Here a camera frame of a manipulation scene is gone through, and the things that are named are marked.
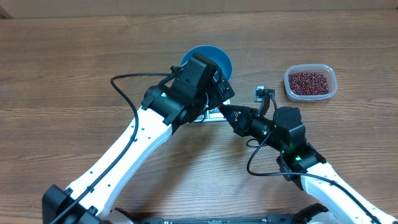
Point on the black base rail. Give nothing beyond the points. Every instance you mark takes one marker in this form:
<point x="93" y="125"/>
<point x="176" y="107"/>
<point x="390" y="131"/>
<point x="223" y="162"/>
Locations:
<point x="268" y="219"/>

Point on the white digital kitchen scale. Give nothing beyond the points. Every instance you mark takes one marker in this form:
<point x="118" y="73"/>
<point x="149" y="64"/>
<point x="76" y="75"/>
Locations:
<point x="213" y="115"/>

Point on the blue metal bowl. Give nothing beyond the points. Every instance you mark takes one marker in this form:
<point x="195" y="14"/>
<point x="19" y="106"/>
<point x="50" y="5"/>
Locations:
<point x="215" y="54"/>

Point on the clear plastic container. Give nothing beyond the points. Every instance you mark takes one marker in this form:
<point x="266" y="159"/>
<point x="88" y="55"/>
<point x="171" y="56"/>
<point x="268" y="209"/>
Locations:
<point x="323" y="69"/>

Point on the red beans in container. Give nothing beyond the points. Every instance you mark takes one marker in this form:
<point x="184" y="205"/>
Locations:
<point x="308" y="84"/>

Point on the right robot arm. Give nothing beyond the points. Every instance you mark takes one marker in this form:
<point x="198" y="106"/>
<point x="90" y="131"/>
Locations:
<point x="300" y="163"/>

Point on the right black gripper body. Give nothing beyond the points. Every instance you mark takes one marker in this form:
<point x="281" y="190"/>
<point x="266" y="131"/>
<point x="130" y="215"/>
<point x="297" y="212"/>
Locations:
<point x="244" y="121"/>

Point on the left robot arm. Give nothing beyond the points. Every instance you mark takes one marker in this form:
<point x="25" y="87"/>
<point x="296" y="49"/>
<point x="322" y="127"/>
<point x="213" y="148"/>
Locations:
<point x="90" y="198"/>

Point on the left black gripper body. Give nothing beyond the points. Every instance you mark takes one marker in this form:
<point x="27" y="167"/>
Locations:
<point x="226" y="92"/>

